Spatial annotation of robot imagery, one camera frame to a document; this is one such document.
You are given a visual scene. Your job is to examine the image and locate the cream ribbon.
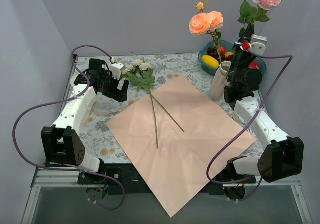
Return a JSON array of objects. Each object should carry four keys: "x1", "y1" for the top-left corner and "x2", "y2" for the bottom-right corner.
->
[{"x1": 92, "y1": 102, "x2": 119, "y2": 117}]

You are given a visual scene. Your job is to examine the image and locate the pink wrapping paper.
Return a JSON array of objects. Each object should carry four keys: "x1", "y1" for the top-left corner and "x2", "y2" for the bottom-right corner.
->
[{"x1": 106, "y1": 76, "x2": 256, "y2": 217}]

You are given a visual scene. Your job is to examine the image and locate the single pink flower stem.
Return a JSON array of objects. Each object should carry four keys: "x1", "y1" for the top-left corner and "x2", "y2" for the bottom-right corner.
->
[{"x1": 238, "y1": 0, "x2": 283, "y2": 29}]

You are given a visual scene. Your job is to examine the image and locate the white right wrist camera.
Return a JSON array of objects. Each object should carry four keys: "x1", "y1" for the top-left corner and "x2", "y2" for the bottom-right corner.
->
[{"x1": 240, "y1": 34, "x2": 267, "y2": 56}]

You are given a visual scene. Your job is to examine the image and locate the teal plastic fruit basket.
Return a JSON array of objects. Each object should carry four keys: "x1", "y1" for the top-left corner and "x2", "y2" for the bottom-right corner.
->
[{"x1": 198, "y1": 39, "x2": 267, "y2": 76}]

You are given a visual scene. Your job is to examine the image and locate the orange fruit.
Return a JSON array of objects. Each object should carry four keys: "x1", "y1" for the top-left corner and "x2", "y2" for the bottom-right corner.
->
[{"x1": 224, "y1": 52, "x2": 234, "y2": 58}]

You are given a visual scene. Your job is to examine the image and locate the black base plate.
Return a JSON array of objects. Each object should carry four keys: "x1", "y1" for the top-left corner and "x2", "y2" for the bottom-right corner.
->
[{"x1": 75, "y1": 163, "x2": 249, "y2": 199}]

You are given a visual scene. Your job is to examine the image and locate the aluminium frame rail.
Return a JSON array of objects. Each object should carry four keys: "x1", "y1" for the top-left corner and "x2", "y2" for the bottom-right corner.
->
[{"x1": 24, "y1": 170, "x2": 312, "y2": 224}]

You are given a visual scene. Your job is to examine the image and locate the pink dragon fruit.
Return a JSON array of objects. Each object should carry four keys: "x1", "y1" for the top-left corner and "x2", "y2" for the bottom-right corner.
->
[{"x1": 248, "y1": 61, "x2": 261, "y2": 70}]

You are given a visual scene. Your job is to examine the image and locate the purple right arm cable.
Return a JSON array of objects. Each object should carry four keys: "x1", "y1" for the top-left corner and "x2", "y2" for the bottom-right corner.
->
[{"x1": 206, "y1": 47, "x2": 294, "y2": 202}]

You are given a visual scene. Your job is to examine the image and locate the leafy green flower stem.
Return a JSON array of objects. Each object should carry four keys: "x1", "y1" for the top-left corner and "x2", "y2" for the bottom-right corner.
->
[{"x1": 135, "y1": 67, "x2": 185, "y2": 132}]

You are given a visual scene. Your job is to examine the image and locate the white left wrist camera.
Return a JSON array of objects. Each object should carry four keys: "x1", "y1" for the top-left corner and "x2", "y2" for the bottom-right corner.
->
[{"x1": 109, "y1": 63, "x2": 126, "y2": 81}]

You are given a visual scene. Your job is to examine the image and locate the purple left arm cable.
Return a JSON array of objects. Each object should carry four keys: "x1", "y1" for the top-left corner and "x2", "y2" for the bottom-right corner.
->
[{"x1": 12, "y1": 45, "x2": 126, "y2": 211}]

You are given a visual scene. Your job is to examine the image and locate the floral patterned table mat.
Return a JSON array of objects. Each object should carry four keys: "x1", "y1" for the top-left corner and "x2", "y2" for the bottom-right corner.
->
[{"x1": 75, "y1": 53, "x2": 263, "y2": 164}]

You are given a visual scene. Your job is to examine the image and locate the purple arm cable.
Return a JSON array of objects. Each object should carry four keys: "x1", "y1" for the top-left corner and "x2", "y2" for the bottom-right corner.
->
[
  {"x1": 12, "y1": 45, "x2": 126, "y2": 211},
  {"x1": 206, "y1": 47, "x2": 294, "y2": 202}
]

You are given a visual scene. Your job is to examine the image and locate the yellow mango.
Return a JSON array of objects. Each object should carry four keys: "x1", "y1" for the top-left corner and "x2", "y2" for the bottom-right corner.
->
[{"x1": 201, "y1": 55, "x2": 220, "y2": 70}]

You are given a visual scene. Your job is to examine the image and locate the white ribbed vase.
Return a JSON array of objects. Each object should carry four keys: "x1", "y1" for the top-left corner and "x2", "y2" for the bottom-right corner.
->
[{"x1": 209, "y1": 61, "x2": 232, "y2": 102}]

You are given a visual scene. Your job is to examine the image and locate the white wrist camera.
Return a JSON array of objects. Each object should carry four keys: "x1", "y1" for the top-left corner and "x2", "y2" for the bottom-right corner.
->
[
  {"x1": 109, "y1": 63, "x2": 126, "y2": 81},
  {"x1": 240, "y1": 34, "x2": 267, "y2": 56}
]

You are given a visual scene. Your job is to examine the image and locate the white flower stem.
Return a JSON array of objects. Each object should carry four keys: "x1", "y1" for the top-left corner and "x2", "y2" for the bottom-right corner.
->
[{"x1": 121, "y1": 57, "x2": 159, "y2": 149}]

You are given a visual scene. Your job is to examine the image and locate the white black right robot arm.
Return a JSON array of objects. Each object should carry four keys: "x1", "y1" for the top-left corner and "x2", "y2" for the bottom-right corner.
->
[{"x1": 224, "y1": 24, "x2": 304, "y2": 183}]

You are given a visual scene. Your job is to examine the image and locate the red apple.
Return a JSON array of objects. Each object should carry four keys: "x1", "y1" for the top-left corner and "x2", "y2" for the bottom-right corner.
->
[{"x1": 220, "y1": 45, "x2": 226, "y2": 56}]

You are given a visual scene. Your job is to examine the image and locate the dark purple grapes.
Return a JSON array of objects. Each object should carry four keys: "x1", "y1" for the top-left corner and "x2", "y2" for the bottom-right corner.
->
[{"x1": 207, "y1": 47, "x2": 235, "y2": 63}]

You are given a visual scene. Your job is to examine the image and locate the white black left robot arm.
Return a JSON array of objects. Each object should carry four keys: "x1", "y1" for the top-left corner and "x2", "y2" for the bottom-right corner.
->
[{"x1": 41, "y1": 59, "x2": 129, "y2": 184}]

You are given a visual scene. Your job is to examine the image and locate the pink twin-bloom flower stem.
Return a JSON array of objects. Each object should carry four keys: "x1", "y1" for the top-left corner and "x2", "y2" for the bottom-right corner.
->
[{"x1": 188, "y1": 1, "x2": 224, "y2": 62}]

